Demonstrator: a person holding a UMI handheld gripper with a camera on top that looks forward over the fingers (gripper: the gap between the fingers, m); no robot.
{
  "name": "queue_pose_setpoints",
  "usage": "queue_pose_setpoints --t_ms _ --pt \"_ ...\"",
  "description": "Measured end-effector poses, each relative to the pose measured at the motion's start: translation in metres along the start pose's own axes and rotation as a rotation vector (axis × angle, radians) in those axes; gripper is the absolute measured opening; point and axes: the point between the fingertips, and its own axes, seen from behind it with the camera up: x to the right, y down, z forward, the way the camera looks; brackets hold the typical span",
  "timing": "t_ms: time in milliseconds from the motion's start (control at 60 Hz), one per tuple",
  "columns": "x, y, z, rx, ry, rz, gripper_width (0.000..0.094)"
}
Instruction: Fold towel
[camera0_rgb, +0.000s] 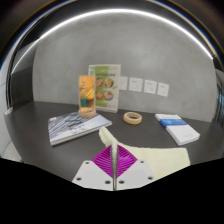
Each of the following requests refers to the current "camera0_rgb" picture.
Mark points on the white book with blue band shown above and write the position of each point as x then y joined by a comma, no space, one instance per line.
178,129

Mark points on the curved ceiling light strip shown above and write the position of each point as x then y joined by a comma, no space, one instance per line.
110,12

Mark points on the grey patterned magazine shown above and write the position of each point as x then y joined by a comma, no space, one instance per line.
75,127

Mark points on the green and white leaflet stand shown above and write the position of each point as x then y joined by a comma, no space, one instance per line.
108,88

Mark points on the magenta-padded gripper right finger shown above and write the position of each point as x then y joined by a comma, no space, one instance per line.
140,174

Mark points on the cream towel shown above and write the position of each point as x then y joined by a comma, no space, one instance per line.
160,156

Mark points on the white wall plate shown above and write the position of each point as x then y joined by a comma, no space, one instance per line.
163,89
135,84
150,86

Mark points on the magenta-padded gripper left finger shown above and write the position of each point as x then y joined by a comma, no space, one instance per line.
87,173

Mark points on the masking tape roll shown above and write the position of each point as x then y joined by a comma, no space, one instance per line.
132,118

